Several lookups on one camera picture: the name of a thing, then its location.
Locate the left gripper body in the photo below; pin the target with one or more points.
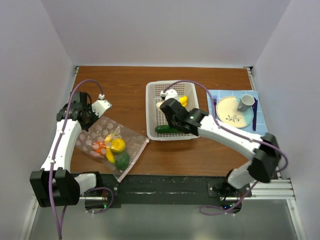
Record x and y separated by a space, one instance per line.
92 117

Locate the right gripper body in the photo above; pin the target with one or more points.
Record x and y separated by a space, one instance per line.
173 125

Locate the green fake cucumber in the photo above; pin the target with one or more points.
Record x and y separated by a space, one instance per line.
166 129

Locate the yellow fake bananas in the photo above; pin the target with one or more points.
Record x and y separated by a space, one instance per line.
183 101

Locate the clear polka dot zip bag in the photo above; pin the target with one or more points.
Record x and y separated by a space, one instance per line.
135 143

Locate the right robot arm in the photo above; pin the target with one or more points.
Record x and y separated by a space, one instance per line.
261 152

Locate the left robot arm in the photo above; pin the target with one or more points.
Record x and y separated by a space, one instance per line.
66 189

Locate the orange fake tomato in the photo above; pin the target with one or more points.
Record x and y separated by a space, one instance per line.
99 148

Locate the yellow fake pepper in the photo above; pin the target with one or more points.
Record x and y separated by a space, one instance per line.
118 145

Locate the green fake avocado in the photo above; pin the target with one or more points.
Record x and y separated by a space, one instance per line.
122 161

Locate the white plastic basket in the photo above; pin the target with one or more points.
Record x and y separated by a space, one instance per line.
155 117

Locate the purple plastic fork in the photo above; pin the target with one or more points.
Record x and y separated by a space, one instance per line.
214 100

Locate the cream and blue plate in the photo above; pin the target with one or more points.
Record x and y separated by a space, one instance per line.
226 111

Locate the blue checkered placemat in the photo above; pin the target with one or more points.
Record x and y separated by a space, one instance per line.
261 125

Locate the grey mug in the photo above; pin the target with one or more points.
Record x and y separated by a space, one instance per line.
246 102

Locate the purple plastic knife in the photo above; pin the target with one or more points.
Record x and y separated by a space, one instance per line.
254 109

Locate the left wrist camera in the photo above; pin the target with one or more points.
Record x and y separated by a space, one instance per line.
101 105

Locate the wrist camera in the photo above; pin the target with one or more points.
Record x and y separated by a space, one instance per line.
101 105
169 94

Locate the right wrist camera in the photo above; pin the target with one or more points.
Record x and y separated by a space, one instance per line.
169 94

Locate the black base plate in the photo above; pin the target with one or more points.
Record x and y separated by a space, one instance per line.
160 190

